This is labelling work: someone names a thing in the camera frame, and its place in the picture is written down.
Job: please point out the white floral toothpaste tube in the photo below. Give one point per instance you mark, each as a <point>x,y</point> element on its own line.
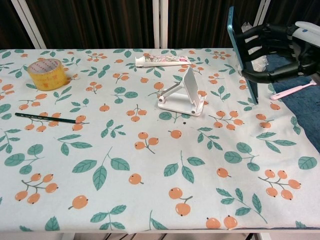
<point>162,60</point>

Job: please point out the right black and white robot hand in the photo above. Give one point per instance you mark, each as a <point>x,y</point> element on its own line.
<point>305,60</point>

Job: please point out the dark green pencil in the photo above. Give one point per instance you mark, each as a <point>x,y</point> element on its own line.
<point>45,118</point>

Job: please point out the blue felt table mat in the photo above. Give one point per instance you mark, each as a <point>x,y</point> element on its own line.
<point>300,105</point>

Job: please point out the white tablecloth with orange fruits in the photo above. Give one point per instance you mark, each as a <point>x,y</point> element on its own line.
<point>112,150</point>

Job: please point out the yellow packing tape roll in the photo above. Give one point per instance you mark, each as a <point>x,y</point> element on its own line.
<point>48,80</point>

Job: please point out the white folding phone stand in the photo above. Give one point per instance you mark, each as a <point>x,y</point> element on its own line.
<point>191,82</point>

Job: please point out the black smartphone with teal frame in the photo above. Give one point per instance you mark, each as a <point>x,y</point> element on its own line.
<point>241,55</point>

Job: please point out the pink toothbrush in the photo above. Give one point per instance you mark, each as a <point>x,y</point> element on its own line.
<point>292,92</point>

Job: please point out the white frame post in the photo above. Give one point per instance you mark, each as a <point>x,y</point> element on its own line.
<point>160,25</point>
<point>30,25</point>
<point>263,10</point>

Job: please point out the dark brown pleated curtain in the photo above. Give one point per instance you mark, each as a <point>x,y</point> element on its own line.
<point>292,11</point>
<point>95,25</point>
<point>200,22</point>
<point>10,27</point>

